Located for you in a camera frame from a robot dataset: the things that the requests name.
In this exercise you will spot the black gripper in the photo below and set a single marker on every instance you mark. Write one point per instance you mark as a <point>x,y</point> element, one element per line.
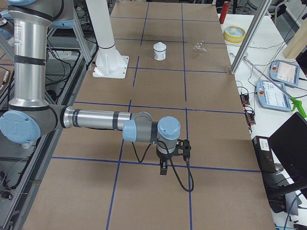
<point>163,158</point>

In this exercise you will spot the clear glass funnel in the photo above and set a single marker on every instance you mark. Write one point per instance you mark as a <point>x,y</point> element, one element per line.
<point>199,46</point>

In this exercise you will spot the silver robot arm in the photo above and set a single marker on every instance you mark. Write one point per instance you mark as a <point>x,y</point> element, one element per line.
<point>30,116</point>

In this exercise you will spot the white enamel cup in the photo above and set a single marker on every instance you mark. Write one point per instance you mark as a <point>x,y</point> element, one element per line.
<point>159,51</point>

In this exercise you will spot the lower orange circuit board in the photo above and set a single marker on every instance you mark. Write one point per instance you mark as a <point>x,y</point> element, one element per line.
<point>250,117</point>

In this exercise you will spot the orange circuit board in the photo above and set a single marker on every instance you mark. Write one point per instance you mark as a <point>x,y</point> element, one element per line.
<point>245,99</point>
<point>250,117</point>

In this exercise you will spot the black computer box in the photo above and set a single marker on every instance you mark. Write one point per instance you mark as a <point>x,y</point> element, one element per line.
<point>264,155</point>

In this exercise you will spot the upper orange circuit board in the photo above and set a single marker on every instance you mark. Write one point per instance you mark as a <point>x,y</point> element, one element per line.
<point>245,99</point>

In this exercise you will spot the near teach pendant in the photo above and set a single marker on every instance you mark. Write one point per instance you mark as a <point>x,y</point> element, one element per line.
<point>270,97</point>

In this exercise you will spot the teach pendant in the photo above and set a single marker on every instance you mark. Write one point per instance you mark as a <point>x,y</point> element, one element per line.
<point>285,72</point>
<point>270,97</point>

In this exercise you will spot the black monitor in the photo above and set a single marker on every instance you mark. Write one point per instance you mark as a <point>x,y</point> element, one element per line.
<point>289,144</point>

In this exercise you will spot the yellow tape roll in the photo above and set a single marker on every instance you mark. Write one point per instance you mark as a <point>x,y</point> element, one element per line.
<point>234,34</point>

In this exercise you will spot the far teach pendant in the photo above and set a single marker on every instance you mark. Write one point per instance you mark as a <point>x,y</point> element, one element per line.
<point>285,72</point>

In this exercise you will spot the red bottle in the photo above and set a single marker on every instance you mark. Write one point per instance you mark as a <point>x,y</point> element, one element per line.
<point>224,11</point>

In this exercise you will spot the wooden beam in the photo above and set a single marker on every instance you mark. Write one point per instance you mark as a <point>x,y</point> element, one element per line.
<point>297,43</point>

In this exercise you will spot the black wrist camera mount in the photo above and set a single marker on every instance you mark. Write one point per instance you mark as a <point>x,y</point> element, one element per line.
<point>183,149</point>

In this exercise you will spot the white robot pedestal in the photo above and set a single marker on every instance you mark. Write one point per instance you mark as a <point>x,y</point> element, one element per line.
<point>109,62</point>

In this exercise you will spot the aluminium frame post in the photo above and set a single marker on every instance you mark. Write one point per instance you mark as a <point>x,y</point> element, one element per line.
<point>261,11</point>

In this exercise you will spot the green handled air gun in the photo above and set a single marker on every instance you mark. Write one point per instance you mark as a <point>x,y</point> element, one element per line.
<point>296,103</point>

